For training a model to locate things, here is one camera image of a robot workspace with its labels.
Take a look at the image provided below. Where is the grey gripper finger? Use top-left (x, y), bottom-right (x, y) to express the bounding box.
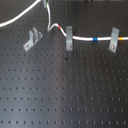
top-left (43, 0), bottom-right (49, 8)

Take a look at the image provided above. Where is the white cable with coloured bands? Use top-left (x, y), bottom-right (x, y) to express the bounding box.
top-left (0, 0), bottom-right (128, 43)

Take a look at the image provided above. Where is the grey cable clip left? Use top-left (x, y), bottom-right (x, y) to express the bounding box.
top-left (23, 28), bottom-right (43, 51)

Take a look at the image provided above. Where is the grey cable clip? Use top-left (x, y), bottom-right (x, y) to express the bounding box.
top-left (109, 27), bottom-right (119, 52)
top-left (66, 26), bottom-right (73, 51)
top-left (23, 28), bottom-right (43, 51)

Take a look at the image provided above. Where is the grey cable clip middle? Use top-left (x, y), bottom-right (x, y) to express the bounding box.
top-left (66, 26), bottom-right (73, 51)

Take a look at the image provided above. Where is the grey cable clip right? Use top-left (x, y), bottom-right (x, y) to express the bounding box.
top-left (109, 27), bottom-right (119, 52)

